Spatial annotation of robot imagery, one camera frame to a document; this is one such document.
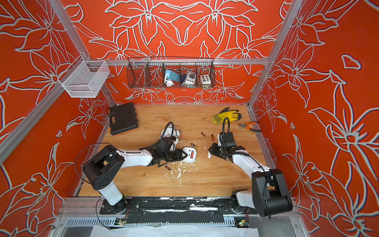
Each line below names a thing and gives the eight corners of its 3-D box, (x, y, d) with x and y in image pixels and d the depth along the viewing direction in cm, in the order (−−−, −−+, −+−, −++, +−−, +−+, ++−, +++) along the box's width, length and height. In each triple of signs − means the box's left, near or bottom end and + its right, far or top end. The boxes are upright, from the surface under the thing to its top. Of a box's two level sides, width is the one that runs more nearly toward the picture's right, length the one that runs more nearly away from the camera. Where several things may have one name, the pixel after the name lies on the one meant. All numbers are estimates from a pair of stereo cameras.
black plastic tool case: (112, 137, 101) (109, 133, 97) (111, 111, 117) (108, 107, 113) (140, 129, 105) (138, 125, 101) (135, 105, 121) (133, 101, 117)
